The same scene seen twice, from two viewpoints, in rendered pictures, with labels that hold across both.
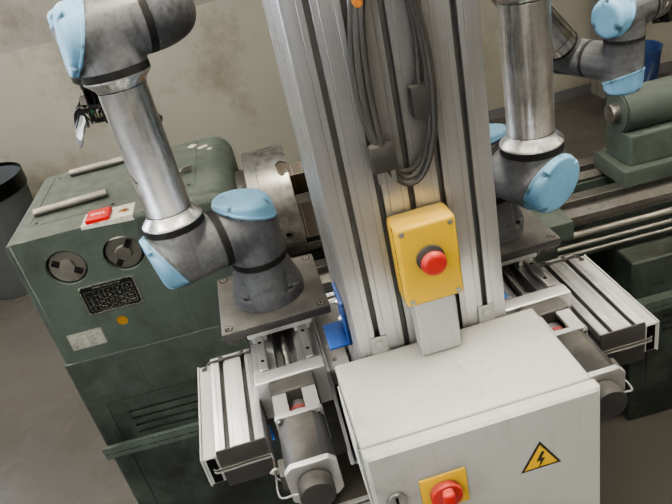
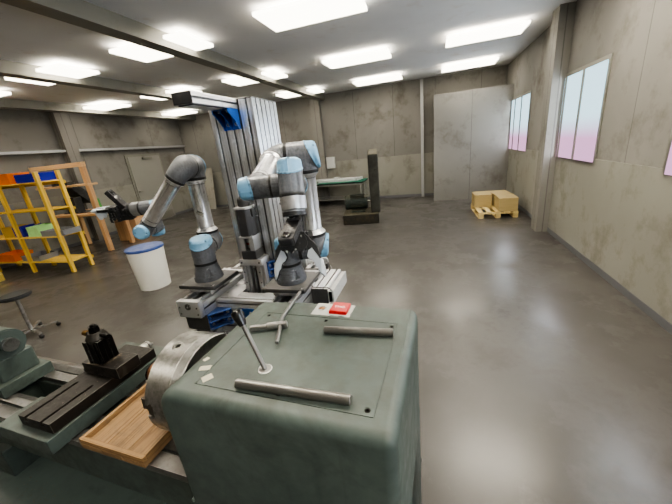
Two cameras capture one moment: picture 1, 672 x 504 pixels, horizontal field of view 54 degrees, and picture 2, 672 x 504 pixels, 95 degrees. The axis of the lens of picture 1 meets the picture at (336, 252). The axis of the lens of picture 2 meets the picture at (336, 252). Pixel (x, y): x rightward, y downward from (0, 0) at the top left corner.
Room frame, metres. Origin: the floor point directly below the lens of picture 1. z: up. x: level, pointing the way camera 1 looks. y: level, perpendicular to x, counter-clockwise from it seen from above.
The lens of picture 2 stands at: (2.42, 0.94, 1.77)
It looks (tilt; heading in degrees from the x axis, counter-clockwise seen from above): 19 degrees down; 203
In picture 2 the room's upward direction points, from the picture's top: 6 degrees counter-clockwise
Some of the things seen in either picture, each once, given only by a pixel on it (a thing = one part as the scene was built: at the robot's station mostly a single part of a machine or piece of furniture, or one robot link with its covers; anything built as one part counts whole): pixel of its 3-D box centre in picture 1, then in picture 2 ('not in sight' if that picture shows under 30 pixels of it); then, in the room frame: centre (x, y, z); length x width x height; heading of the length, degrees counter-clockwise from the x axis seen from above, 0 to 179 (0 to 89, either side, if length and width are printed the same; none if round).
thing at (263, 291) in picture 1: (263, 272); (290, 270); (1.19, 0.16, 1.21); 0.15 x 0.15 x 0.10
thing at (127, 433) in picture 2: not in sight; (155, 410); (1.83, -0.13, 0.89); 0.36 x 0.30 x 0.04; 3
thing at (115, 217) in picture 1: (112, 223); (334, 316); (1.58, 0.55, 1.23); 0.13 x 0.08 x 0.06; 93
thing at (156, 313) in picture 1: (150, 240); (310, 399); (1.78, 0.53, 1.06); 0.59 x 0.48 x 0.39; 93
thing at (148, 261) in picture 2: not in sight; (150, 266); (-0.64, -3.49, 0.32); 0.53 x 0.53 x 0.64
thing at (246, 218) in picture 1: (245, 225); (288, 248); (1.18, 0.16, 1.33); 0.13 x 0.12 x 0.14; 112
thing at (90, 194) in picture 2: not in sight; (96, 204); (-2.54, -7.45, 1.00); 1.55 x 1.39 x 2.01; 95
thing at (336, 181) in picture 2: not in sight; (331, 191); (-6.88, -2.96, 0.41); 2.28 x 0.86 x 0.82; 95
